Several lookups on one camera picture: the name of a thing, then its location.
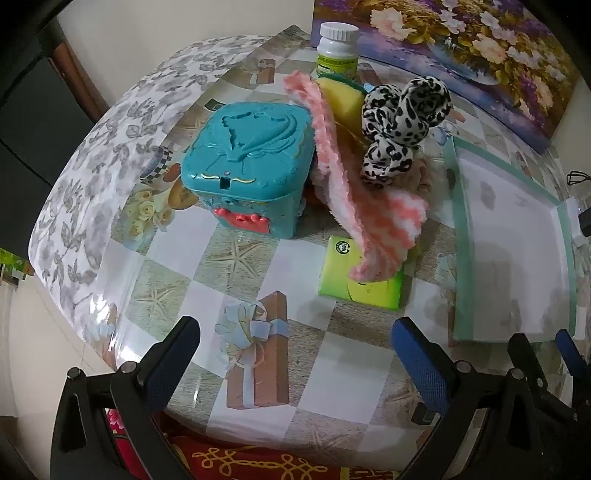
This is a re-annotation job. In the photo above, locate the dark door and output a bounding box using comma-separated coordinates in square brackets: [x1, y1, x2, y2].
[0, 18, 112, 278]

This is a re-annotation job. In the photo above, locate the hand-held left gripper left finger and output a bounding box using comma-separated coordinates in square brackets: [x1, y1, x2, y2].
[50, 316, 201, 480]

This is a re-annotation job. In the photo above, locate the pink white fluffy cloth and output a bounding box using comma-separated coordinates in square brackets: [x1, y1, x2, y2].
[283, 71, 429, 282]

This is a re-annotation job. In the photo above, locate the green white tissue pack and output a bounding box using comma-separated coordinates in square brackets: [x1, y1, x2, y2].
[318, 235, 404, 311]

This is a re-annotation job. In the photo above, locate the grey floral tablecloth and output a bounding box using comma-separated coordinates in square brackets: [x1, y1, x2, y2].
[28, 34, 278, 347]

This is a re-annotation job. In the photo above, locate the flower painting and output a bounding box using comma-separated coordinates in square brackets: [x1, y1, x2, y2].
[310, 0, 580, 155]

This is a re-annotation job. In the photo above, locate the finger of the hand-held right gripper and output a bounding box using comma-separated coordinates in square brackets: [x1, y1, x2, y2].
[507, 332, 587, 430]
[555, 329, 591, 386]

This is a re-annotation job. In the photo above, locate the teal rimmed white tray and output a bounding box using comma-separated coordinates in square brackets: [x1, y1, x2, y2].
[443, 136, 578, 344]

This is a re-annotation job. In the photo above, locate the yellow sponge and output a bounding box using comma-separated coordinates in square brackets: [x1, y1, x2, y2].
[314, 76, 368, 134]

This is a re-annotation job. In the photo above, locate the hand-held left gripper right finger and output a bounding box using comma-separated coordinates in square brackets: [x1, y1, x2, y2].
[392, 316, 541, 480]

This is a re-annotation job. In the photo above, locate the teal plastic toy box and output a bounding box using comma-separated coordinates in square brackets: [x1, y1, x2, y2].
[180, 102, 317, 240]

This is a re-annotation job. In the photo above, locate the green box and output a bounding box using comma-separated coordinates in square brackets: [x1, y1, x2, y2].
[0, 247, 35, 282]

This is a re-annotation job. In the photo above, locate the white pill bottle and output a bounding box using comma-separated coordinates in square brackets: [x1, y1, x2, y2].
[316, 22, 361, 79]

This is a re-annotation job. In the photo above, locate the leopard print scrunchie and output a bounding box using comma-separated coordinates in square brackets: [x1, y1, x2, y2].
[360, 76, 453, 190]

